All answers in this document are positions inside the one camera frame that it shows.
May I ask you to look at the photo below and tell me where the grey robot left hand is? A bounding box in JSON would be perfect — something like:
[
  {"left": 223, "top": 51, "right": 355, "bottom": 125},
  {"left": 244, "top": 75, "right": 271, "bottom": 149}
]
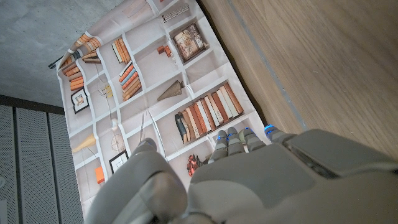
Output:
[{"left": 83, "top": 124, "right": 398, "bottom": 224}]

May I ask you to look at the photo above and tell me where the black backdrop rod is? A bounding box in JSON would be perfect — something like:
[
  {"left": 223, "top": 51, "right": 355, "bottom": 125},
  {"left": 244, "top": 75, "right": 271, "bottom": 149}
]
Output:
[{"left": 48, "top": 55, "right": 63, "bottom": 70}]

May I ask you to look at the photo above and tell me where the printed bookshelf backdrop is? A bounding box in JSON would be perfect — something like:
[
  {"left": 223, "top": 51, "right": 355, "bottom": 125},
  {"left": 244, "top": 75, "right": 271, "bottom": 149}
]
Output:
[{"left": 55, "top": 0, "right": 268, "bottom": 212}]

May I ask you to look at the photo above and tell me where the white ceiling vent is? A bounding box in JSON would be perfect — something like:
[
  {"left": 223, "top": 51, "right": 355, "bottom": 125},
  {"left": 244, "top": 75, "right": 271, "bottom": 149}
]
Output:
[{"left": 0, "top": 198, "right": 8, "bottom": 224}]

